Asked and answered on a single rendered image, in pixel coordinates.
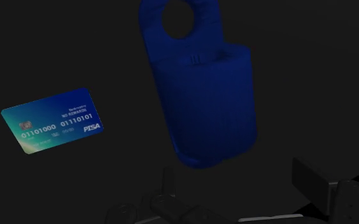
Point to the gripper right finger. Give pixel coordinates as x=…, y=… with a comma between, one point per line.
x=337, y=192

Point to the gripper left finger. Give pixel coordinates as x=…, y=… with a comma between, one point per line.
x=167, y=204

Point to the blue holder with round hole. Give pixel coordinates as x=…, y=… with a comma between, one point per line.
x=202, y=102

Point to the blue-green payment card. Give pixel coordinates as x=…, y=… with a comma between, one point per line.
x=53, y=121

